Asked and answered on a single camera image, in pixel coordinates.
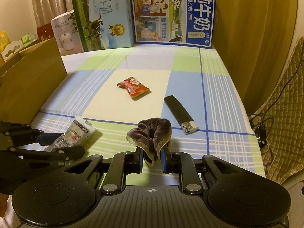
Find clear snack packet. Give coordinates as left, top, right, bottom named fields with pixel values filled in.
left=44, top=115, right=96, bottom=152

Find purple velvet scrunchie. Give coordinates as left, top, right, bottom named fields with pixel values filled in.
left=126, top=117, right=172, bottom=167

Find black lighter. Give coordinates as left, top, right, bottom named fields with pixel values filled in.
left=164, top=95, right=199, bottom=134

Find brown cardboard box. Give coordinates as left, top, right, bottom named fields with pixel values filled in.
left=0, top=38, right=67, bottom=124

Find red snack packet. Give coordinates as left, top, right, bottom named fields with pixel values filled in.
left=117, top=77, right=150, bottom=99

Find checkered bed sheet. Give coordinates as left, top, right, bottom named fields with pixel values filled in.
left=31, top=45, right=264, bottom=176

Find brown cardboard carton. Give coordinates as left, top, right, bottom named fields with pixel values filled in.
left=1, top=40, right=26, bottom=63

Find yellow plastic bag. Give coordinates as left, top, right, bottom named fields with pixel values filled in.
left=0, top=31, right=11, bottom=52

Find green tissue packs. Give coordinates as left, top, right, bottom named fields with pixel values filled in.
left=21, top=32, right=39, bottom=48

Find red gift box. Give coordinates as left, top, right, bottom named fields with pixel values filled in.
left=37, top=23, right=54, bottom=42

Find white humidifier box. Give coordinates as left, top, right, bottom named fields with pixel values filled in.
left=51, top=10, right=83, bottom=56

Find green milk carton box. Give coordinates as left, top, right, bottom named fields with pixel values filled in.
left=72, top=0, right=135, bottom=51

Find blue milk carton box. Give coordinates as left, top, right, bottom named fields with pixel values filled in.
left=132, top=0, right=216, bottom=49

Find golden yellow curtain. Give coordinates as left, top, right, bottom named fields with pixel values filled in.
left=213, top=0, right=298, bottom=114

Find black power cable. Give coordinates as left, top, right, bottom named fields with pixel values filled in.
left=248, top=59, right=304, bottom=168

